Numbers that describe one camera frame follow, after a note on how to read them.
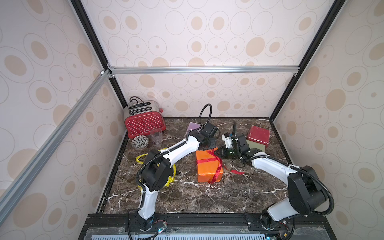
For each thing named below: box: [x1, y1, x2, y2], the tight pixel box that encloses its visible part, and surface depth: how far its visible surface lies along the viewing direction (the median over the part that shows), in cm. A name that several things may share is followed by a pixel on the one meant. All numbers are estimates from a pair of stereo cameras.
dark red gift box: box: [246, 125, 271, 149], surface depth 102 cm
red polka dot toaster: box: [124, 100, 166, 139], surface depth 104 cm
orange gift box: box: [196, 147, 224, 184], surface depth 85 cm
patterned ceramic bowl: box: [131, 135, 149, 150], surface depth 105 cm
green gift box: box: [246, 139, 266, 152], surface depth 99 cm
